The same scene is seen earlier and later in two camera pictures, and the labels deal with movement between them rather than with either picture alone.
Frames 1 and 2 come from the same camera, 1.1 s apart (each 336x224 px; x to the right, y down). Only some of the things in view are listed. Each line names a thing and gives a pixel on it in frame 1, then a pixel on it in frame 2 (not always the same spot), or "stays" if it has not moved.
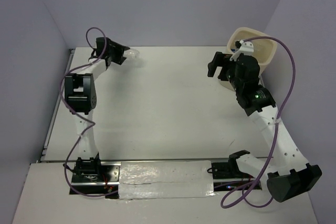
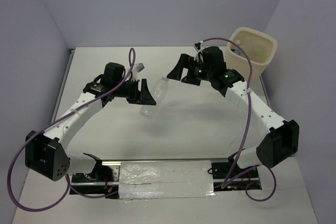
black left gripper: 120,49 -> 144,97
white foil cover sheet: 168,179 stays
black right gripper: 219,60 -> 184,61
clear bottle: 132,55 -> 159,93
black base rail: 104,178 stays
